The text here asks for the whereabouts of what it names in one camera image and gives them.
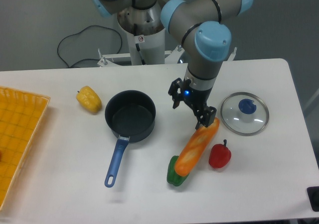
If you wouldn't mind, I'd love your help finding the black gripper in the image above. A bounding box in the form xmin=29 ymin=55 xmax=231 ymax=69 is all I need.
xmin=168 ymin=76 xmax=216 ymax=129

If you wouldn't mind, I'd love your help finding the long orange bread loaf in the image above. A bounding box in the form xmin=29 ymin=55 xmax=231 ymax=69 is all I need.
xmin=174 ymin=118 xmax=220 ymax=177

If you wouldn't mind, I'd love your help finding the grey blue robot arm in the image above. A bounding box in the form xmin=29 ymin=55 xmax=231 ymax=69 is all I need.
xmin=92 ymin=0 xmax=253 ymax=126

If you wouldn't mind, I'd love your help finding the glass lid with blue knob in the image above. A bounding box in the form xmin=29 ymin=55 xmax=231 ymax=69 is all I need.
xmin=220 ymin=92 xmax=270 ymax=136

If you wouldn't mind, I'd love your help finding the red bell pepper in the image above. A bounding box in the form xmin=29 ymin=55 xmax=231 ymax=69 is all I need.
xmin=208 ymin=139 xmax=232 ymax=169

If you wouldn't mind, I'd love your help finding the green bell pepper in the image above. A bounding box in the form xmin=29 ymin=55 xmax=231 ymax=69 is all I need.
xmin=166 ymin=155 xmax=189 ymax=187

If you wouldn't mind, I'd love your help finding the yellow bell pepper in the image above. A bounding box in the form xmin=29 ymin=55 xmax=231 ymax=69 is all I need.
xmin=76 ymin=86 xmax=102 ymax=113

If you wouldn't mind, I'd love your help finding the black object at table edge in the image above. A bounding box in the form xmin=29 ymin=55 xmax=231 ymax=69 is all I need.
xmin=307 ymin=186 xmax=319 ymax=212

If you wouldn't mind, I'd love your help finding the yellow woven basket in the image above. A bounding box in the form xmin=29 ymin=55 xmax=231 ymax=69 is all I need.
xmin=0 ymin=86 xmax=50 ymax=209

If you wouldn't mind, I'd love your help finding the dark pot with blue handle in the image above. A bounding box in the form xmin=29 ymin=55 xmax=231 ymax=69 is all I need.
xmin=105 ymin=90 xmax=156 ymax=188

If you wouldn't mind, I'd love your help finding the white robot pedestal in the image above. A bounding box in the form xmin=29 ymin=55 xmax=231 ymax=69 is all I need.
xmin=97 ymin=6 xmax=238 ymax=67

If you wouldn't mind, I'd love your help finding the black cable on floor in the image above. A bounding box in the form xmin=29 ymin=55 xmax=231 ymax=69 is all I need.
xmin=57 ymin=25 xmax=123 ymax=68

